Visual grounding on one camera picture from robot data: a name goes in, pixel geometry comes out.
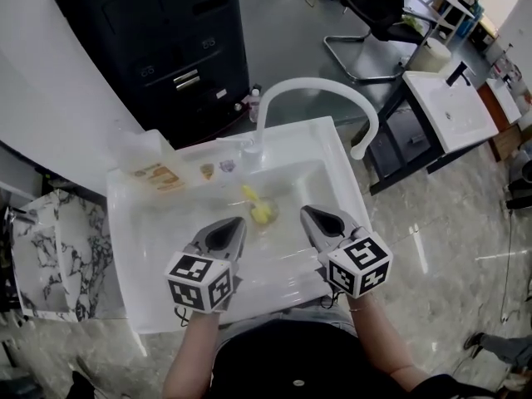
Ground black office chair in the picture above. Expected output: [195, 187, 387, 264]
[323, 0, 437, 83]

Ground black cabinet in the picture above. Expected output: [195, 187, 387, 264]
[52, 0, 251, 150]

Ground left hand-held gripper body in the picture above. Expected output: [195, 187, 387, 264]
[165, 239, 241, 314]

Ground white sink on black stand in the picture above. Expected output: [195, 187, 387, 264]
[367, 69, 500, 196]

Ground small clear bottle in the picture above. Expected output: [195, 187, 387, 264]
[248, 88, 262, 123]

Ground marble patterned sink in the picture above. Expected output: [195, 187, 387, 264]
[8, 188, 114, 323]

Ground white ceramic sink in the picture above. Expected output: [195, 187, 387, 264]
[106, 116, 373, 334]

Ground clear box with orange label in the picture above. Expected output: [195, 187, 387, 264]
[108, 130, 186, 194]

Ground black floor device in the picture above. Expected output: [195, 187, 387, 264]
[504, 175, 532, 211]

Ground thin floor cable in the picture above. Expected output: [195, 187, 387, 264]
[498, 208, 517, 324]

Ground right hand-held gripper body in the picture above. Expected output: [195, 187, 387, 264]
[318, 222, 394, 299]

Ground black faucet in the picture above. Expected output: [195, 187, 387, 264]
[446, 61, 474, 88]

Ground white curved faucet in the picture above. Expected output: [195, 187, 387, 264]
[215, 76, 380, 170]

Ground person's left forearm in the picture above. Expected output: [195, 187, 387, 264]
[160, 308, 222, 399]

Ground small white sink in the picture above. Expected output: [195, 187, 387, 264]
[485, 76, 523, 125]

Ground clear glass cup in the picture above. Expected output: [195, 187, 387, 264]
[248, 196, 280, 229]

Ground person's grey jeans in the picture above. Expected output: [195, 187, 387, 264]
[218, 299, 359, 351]

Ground white round bucket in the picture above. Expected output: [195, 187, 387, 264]
[410, 37, 452, 74]

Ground person's right forearm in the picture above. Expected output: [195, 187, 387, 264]
[347, 292, 430, 394]

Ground person's black shirt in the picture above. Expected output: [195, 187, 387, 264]
[209, 318, 506, 399]

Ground yellow brush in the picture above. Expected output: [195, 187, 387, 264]
[242, 185, 272, 224]

